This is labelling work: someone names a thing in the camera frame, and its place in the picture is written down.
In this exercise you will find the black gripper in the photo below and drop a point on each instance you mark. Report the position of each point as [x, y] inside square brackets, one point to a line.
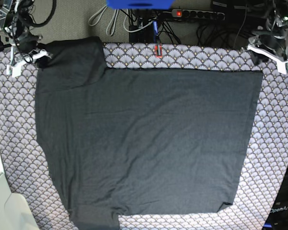
[22, 38]
[273, 45]

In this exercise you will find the dark grey T-shirt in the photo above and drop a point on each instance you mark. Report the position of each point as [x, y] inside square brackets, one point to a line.
[140, 141]

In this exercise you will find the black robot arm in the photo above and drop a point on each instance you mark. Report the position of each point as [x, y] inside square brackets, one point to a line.
[275, 13]
[16, 23]

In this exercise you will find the fan-patterned table cloth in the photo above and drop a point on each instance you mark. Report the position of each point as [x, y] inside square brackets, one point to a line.
[263, 169]

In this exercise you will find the black power strip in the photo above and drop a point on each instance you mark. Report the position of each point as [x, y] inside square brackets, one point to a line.
[197, 14]

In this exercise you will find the red and black clamp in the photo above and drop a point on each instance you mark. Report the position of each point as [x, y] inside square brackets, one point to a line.
[158, 51]

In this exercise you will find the white plastic bin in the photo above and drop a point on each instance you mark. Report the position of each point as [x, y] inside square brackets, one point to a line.
[15, 213]

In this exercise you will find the black OpenArm base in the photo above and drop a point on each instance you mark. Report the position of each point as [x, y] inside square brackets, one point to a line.
[278, 217]

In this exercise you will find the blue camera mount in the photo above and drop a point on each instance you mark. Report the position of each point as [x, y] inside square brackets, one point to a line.
[140, 4]

